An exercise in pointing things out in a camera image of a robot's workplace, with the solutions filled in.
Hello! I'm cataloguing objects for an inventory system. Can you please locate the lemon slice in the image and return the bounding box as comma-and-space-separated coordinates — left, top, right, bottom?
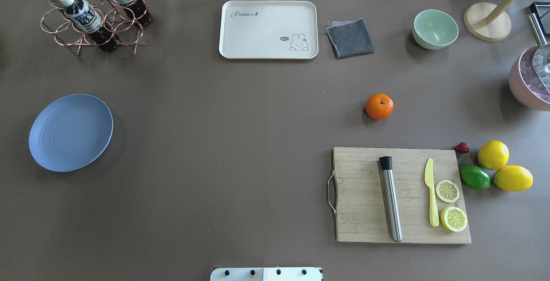
435, 180, 460, 203
440, 206, 468, 232

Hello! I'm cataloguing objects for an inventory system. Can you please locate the blue plate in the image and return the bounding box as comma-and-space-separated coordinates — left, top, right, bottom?
29, 94, 113, 173

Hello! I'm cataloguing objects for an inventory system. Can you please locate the lemon slice upper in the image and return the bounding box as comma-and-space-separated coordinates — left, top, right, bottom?
435, 180, 460, 203

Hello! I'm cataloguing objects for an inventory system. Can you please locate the yellow lemon lower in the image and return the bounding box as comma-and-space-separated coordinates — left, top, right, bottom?
493, 165, 534, 192

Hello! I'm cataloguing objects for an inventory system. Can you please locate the small red strawberry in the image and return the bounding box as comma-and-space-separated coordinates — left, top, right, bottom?
453, 142, 470, 154

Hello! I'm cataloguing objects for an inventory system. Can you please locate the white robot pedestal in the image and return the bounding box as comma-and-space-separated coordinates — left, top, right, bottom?
210, 267, 324, 281

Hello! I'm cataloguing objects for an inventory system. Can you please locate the green lime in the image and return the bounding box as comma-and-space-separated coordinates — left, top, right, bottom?
460, 165, 491, 190

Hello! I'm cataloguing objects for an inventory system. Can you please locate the lemon slice lower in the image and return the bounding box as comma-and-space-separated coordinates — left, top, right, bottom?
440, 206, 468, 232

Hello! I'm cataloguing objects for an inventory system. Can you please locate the cream rabbit tray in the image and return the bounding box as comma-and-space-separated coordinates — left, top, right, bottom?
218, 0, 319, 59

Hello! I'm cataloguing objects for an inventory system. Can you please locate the folded grey cloth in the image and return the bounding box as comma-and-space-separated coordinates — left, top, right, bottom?
325, 18, 375, 58

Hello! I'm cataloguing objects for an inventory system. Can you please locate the orange mandarin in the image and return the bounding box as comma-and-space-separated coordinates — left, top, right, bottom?
365, 93, 394, 120

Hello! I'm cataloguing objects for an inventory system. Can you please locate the mint green bowl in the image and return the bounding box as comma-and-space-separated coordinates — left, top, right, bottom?
412, 9, 459, 50

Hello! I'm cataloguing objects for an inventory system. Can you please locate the tea bottle two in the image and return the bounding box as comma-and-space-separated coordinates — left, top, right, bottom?
59, 0, 119, 52

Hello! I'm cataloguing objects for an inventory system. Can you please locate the wooden cutting board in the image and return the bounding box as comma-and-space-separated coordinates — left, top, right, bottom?
333, 147, 471, 244

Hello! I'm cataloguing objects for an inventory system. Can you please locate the copper wire bottle rack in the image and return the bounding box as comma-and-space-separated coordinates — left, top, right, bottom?
40, 0, 153, 56

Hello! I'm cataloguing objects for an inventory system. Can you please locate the yellow lemon upper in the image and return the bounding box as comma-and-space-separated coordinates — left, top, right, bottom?
477, 140, 510, 170

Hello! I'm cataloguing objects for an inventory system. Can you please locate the yellow plastic knife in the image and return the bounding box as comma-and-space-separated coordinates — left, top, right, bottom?
424, 158, 440, 227

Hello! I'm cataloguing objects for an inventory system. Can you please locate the pink bowl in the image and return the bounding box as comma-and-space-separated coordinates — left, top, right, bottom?
508, 46, 550, 111

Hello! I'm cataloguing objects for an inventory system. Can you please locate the steel muddler black tip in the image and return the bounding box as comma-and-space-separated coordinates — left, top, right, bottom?
379, 156, 403, 243

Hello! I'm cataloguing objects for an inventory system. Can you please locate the yellow lemon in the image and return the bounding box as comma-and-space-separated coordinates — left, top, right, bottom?
477, 140, 510, 170
493, 165, 534, 192

